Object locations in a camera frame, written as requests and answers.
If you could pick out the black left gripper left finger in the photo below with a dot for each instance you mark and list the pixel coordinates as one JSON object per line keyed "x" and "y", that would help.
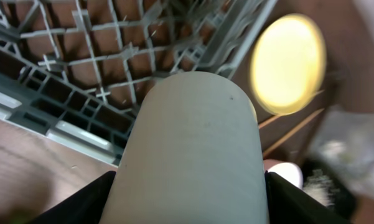
{"x": 83, "y": 207}

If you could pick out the yellow plate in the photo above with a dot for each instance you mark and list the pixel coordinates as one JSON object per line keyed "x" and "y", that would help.
{"x": 288, "y": 61}

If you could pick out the rice food waste pile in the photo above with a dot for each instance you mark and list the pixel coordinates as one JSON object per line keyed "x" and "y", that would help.
{"x": 321, "y": 188}

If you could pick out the clear plastic bin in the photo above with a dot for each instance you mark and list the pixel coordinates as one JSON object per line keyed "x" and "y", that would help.
{"x": 344, "y": 142}

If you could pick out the white cup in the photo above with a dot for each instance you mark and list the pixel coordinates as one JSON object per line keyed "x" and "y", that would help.
{"x": 193, "y": 156}

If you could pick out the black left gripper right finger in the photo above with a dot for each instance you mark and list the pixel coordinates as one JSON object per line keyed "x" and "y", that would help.
{"x": 288, "y": 204}

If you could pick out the wooden chopstick right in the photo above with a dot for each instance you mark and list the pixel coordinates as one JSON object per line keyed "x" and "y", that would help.
{"x": 292, "y": 132}

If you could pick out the grey dish rack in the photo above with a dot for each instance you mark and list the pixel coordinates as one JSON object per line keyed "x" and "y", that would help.
{"x": 77, "y": 71}

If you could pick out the pink bowl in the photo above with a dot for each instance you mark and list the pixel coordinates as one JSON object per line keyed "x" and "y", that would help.
{"x": 287, "y": 170}

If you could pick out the wooden chopstick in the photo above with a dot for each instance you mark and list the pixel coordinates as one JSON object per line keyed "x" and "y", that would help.
{"x": 279, "y": 111}
{"x": 292, "y": 132}

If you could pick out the dark brown serving tray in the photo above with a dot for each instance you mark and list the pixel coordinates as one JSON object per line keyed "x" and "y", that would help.
{"x": 331, "y": 17}

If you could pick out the wooden chopstick left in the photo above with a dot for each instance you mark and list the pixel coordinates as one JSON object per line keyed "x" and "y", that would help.
{"x": 279, "y": 111}

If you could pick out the black waste tray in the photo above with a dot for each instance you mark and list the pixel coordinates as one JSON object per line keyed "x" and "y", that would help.
{"x": 345, "y": 201}

